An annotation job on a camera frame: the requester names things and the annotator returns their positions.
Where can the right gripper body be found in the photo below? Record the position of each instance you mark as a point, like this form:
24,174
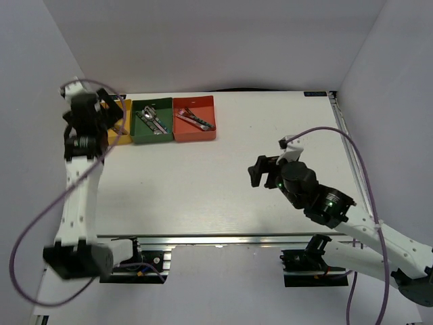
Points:
291,198

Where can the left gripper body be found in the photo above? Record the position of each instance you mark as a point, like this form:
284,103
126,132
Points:
69,117

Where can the pink handled knife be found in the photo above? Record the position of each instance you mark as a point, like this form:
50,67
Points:
119,130

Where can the mosaic handled spoon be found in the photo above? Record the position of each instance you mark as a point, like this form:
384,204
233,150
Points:
158,120

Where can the green handled spoon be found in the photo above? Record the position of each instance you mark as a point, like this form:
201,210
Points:
150,124

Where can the pink handled fork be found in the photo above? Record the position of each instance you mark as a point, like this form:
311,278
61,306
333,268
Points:
192,122

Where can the green handled fork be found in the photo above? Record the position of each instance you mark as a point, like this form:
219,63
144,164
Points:
183,113

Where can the mosaic handled fork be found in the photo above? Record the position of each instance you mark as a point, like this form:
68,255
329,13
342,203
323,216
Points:
191,115

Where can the pink handled spoon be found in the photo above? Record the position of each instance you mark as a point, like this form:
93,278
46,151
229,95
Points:
150,115

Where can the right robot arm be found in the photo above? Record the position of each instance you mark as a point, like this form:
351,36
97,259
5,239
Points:
332,208

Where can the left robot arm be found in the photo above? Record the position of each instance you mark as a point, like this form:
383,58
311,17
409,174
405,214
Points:
76,252

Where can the yellow container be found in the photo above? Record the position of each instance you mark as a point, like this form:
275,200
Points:
125,139

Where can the green container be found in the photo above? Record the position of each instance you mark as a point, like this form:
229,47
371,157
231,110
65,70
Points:
140,133

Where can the red container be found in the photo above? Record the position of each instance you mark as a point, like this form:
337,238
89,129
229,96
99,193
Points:
203,108

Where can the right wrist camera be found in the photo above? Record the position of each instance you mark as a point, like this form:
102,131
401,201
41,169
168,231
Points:
292,149

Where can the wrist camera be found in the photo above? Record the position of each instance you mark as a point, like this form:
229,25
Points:
72,89
292,149

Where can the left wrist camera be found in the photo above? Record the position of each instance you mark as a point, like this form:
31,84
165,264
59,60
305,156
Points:
72,89

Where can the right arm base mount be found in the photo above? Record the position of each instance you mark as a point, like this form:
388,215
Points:
305,268

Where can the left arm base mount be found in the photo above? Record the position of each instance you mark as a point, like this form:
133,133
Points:
145,266

